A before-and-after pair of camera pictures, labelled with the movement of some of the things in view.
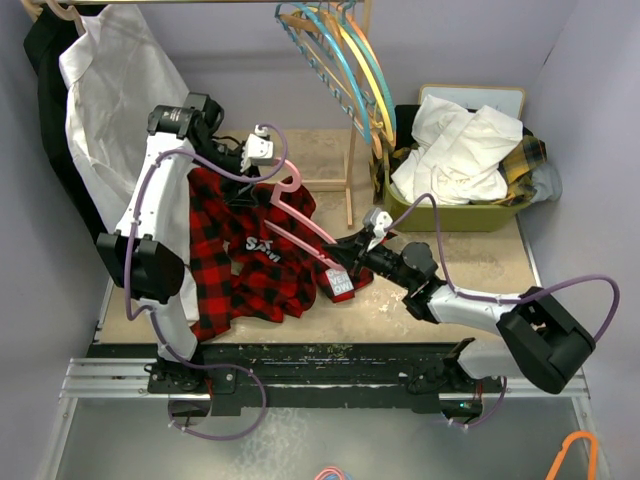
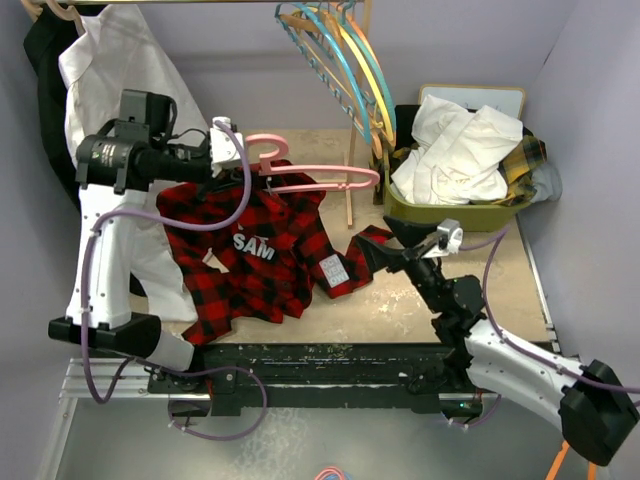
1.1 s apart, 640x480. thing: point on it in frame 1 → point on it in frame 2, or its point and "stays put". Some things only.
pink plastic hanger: [299, 218] → [268, 169]
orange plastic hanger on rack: [350, 61] stays put
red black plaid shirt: [255, 250] stays put
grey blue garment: [547, 180] stays put
